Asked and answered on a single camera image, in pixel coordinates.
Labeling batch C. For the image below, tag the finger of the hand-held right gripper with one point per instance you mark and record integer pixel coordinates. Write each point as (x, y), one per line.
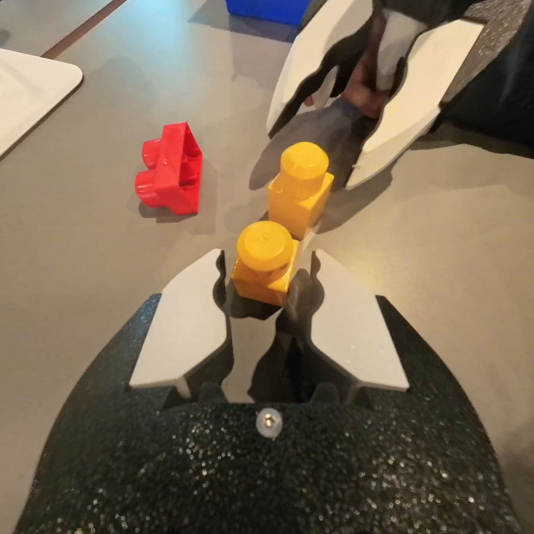
(421, 91)
(317, 37)

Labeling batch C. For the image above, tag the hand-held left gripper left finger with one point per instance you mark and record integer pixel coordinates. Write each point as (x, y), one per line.
(183, 333)

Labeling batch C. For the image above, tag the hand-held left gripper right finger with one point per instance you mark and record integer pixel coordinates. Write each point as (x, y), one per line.
(358, 333)

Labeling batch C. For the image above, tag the blue plastic bin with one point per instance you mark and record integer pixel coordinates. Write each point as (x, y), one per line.
(267, 10)

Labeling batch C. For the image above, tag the yellow one-stud block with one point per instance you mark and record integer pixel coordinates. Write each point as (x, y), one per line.
(260, 275)
(298, 200)

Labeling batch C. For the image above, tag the red two-stud block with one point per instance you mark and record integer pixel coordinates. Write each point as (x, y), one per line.
(167, 167)

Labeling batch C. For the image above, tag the person's right hand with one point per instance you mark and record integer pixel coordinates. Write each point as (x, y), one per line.
(363, 91)

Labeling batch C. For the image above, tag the acrylic sign stand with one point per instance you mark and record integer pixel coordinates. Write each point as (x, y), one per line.
(29, 96)

